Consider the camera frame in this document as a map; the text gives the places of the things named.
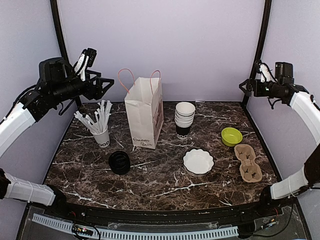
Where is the white scalloped dish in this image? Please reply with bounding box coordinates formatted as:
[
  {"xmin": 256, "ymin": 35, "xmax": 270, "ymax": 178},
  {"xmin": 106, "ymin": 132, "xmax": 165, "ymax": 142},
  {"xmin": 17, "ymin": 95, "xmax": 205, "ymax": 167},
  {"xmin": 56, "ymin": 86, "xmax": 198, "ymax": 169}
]
[{"xmin": 182, "ymin": 149, "xmax": 215, "ymax": 177}]

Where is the stack of paper coffee cups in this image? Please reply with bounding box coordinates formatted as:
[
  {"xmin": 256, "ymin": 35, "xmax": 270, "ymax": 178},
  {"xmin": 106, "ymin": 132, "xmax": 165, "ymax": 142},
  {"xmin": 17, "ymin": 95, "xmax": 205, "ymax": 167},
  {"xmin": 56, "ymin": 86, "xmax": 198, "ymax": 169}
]
[{"xmin": 174, "ymin": 101, "xmax": 196, "ymax": 140}]

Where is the left black frame post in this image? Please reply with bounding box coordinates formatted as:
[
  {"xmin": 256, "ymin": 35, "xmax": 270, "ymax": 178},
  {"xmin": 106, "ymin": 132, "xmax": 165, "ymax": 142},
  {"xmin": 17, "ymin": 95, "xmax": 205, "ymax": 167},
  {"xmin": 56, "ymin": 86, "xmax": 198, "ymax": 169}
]
[{"xmin": 49, "ymin": 0, "xmax": 83, "ymax": 106}]

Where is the right black frame post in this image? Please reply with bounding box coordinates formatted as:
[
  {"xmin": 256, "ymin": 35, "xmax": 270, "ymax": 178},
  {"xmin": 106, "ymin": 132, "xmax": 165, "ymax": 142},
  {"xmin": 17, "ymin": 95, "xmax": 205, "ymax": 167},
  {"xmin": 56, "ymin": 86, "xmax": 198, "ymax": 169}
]
[{"xmin": 241, "ymin": 0, "xmax": 273, "ymax": 105}]

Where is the white paper cup with straws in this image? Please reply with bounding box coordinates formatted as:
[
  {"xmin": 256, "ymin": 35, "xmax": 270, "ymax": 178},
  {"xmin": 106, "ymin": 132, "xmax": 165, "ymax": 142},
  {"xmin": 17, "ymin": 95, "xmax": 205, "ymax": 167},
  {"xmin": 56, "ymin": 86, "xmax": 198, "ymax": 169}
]
[{"xmin": 91, "ymin": 127, "xmax": 110, "ymax": 148}]

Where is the brown cardboard cup carrier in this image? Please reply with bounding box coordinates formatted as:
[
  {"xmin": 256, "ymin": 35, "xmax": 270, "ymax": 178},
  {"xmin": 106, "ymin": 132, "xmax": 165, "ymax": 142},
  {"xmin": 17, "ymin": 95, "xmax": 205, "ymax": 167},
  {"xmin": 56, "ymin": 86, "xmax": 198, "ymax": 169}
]
[{"xmin": 234, "ymin": 144, "xmax": 263, "ymax": 183}]

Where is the stack of black cup lids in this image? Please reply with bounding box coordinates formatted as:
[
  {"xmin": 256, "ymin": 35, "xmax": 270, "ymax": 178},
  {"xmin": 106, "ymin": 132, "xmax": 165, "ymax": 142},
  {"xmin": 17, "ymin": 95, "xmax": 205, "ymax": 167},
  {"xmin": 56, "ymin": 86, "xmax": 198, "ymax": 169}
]
[{"xmin": 108, "ymin": 150, "xmax": 131, "ymax": 175}]

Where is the green bowl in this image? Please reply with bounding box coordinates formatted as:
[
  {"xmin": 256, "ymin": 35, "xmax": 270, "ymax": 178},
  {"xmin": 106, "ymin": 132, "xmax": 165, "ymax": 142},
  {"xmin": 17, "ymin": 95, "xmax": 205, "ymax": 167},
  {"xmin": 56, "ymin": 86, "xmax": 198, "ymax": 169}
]
[{"xmin": 221, "ymin": 127, "xmax": 243, "ymax": 147}]

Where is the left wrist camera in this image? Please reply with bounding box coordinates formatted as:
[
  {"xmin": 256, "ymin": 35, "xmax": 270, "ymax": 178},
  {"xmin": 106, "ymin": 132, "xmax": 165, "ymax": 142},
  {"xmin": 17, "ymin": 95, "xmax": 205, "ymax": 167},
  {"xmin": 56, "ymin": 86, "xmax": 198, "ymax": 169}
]
[{"xmin": 73, "ymin": 48, "xmax": 97, "ymax": 76}]

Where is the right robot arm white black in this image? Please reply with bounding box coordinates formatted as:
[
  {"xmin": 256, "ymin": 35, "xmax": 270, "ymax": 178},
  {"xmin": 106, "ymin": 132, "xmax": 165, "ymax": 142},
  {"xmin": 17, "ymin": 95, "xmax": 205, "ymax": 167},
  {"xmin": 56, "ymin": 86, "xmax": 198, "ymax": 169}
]
[{"xmin": 239, "ymin": 78, "xmax": 320, "ymax": 217}]

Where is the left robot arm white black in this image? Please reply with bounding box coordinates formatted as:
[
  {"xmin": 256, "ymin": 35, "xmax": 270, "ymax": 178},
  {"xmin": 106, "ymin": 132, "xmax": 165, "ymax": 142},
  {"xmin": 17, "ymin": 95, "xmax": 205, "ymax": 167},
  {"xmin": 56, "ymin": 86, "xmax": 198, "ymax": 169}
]
[{"xmin": 0, "ymin": 57, "xmax": 115, "ymax": 218}]

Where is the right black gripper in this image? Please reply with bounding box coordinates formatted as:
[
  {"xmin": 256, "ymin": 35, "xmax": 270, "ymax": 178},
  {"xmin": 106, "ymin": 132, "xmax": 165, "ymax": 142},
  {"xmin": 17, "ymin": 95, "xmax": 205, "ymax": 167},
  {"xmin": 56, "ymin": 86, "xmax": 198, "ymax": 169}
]
[{"xmin": 239, "ymin": 78, "xmax": 282, "ymax": 99}]

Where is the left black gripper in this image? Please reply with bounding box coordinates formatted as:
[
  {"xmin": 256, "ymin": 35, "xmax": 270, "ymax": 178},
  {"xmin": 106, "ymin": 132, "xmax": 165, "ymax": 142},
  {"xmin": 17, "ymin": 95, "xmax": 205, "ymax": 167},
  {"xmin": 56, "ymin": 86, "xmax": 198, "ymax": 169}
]
[{"xmin": 50, "ymin": 69, "xmax": 114, "ymax": 104}]

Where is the black frame post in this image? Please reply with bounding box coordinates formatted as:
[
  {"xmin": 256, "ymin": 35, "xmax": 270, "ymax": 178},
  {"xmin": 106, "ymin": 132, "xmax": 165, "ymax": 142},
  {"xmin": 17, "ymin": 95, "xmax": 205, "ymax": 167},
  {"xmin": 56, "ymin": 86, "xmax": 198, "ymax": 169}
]
[
  {"xmin": 49, "ymin": 0, "xmax": 83, "ymax": 106},
  {"xmin": 241, "ymin": 0, "xmax": 273, "ymax": 105}
]

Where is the bundle of wrapped white straws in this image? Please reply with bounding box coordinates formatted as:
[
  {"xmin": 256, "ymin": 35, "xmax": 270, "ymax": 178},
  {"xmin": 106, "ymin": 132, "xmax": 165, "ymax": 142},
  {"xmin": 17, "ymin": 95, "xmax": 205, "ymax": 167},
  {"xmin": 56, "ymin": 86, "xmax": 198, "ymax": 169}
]
[{"xmin": 74, "ymin": 100, "xmax": 113, "ymax": 134}]

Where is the white paper gift bag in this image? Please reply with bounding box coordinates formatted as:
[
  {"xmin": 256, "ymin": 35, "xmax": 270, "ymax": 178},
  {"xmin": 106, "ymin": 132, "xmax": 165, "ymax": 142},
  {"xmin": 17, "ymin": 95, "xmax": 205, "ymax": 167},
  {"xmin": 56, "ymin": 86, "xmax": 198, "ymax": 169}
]
[{"xmin": 121, "ymin": 70, "xmax": 164, "ymax": 150}]

